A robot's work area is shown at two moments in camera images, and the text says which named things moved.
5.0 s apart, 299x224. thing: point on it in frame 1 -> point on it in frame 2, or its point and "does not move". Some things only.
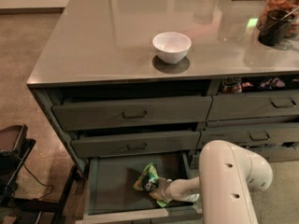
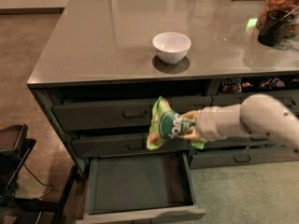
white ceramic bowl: [171, 48] does not move
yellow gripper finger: [163, 183] -> [190, 116]
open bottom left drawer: [112, 199] does not move
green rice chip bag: [148, 180] -> [166, 124]
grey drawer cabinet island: [133, 76] does not move
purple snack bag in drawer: [272, 83] does not move
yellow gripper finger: [159, 195] -> [192, 136]
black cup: [275, 27] does not move
